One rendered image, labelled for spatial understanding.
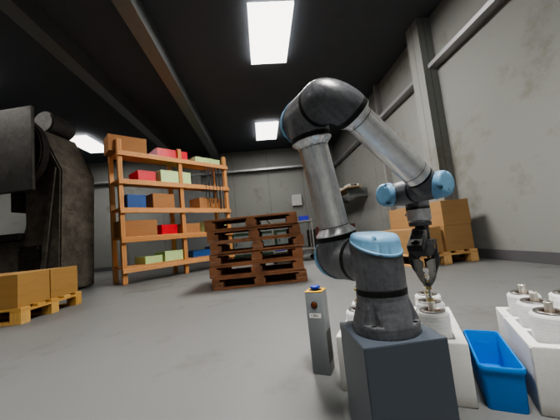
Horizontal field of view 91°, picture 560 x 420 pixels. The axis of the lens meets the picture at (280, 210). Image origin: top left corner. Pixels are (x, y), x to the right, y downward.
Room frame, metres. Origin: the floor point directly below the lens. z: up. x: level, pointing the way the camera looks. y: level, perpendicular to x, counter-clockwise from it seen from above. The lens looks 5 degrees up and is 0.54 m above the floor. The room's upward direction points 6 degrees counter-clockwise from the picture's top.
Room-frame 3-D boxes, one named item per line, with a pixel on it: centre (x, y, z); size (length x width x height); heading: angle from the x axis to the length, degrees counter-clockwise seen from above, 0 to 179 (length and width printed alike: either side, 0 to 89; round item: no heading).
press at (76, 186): (4.56, 4.09, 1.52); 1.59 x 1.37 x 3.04; 92
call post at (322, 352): (1.14, -0.11, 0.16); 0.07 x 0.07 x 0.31; 66
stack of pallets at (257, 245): (3.60, 0.34, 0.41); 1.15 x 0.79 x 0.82; 92
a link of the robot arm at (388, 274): (0.68, -0.22, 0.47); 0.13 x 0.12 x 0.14; 25
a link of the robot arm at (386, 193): (0.88, -0.39, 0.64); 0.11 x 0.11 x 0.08; 25
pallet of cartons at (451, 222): (4.00, -1.87, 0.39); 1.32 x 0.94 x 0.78; 13
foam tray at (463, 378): (1.09, -0.40, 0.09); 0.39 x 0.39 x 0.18; 66
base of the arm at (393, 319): (0.68, -0.22, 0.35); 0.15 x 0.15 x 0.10
